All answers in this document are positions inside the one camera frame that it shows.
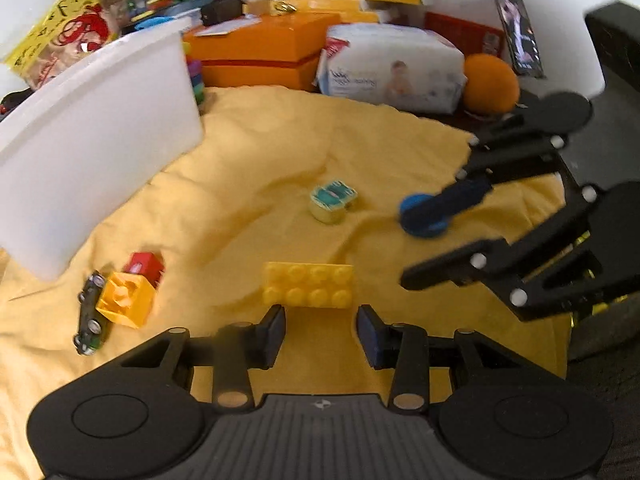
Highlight yellow long brick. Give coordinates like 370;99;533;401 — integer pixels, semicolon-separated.
262;262;355;309

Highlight blue round disc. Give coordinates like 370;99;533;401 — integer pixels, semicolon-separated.
399;193;449;238

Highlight orange ball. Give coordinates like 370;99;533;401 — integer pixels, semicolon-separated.
462;53;521;116

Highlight smartphone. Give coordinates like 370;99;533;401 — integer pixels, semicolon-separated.
494;0;544;79

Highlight red box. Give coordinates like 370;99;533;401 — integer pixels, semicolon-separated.
424;12;506;58

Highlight yellow square brick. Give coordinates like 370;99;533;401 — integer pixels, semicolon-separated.
96;272;155;328

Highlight red small brick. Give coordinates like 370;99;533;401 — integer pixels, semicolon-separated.
122;252;165;288

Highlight white diaper pack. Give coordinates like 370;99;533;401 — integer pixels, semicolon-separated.
316;23;466;114

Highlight black toy car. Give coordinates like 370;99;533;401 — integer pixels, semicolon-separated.
73;271;112;356

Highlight yellow cloth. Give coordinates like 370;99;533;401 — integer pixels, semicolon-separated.
1;87;570;479

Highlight cream frog block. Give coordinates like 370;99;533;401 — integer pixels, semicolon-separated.
309;180;358;224

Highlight yellow flat boxes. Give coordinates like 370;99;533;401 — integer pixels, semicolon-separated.
283;0;433;24

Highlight orange box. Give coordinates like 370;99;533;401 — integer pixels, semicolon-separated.
183;13;341;91

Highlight white plastic bin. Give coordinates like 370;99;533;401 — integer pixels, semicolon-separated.
1;18;203;281

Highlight yellow red snack bag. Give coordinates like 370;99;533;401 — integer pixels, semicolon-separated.
3;0;119;90

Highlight colourful ring stacker toy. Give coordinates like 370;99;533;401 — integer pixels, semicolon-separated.
182;41;205;107

